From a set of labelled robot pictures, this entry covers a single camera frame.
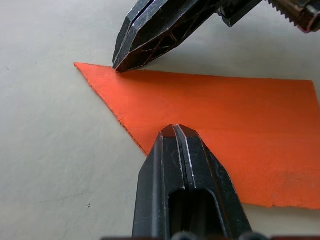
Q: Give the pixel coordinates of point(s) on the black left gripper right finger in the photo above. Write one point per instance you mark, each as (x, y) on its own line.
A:
(207, 175)

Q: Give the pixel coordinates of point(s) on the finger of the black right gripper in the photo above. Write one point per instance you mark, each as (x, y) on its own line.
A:
(127, 30)
(162, 32)

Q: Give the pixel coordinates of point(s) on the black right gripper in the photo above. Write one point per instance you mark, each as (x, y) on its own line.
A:
(292, 12)

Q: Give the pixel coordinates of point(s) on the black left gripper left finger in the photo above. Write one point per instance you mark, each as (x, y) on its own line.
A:
(152, 190)

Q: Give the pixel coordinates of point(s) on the orange sheet of paper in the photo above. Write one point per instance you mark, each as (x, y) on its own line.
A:
(225, 130)

